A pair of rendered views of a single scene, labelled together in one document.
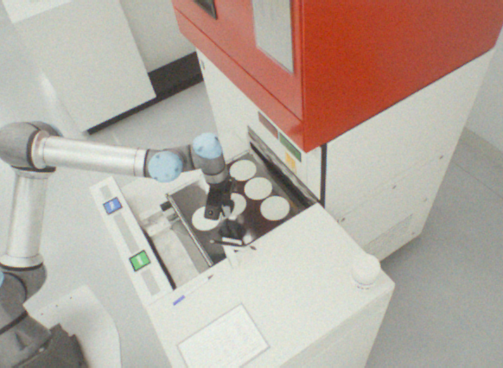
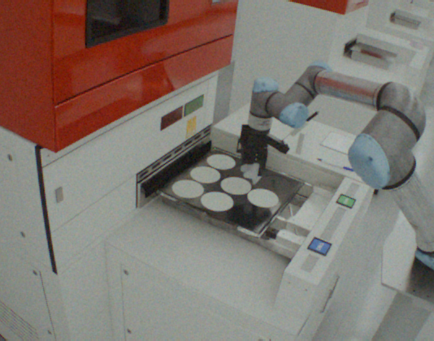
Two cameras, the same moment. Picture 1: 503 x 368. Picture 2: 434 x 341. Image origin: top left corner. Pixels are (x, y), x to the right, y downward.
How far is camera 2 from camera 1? 2.02 m
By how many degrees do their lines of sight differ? 86
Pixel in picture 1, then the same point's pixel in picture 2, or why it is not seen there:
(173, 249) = (307, 214)
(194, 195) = (244, 213)
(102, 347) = (401, 241)
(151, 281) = (351, 191)
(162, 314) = not seen: hidden behind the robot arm
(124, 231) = (333, 225)
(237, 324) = (333, 143)
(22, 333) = not seen: outside the picture
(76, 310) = (401, 274)
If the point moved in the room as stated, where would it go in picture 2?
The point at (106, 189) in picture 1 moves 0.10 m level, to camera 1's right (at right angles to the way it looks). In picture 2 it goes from (305, 266) to (279, 245)
